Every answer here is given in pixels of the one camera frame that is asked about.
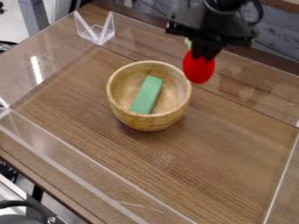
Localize red plush strawberry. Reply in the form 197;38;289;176
181;38;215;84

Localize wooden bowl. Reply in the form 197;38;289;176
107;60;192;131

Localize black metal bracket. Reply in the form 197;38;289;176
25;196;67;224

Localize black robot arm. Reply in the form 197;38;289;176
165;0;264;61

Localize grey post upper left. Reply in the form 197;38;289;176
17;0;49;36

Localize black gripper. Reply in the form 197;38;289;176
165;3;259;60

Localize clear acrylic tray walls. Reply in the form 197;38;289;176
0;7;299;224

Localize black cable lower left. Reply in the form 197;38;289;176
0;199;36;217

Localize green rectangular block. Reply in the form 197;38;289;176
129;75;164;114

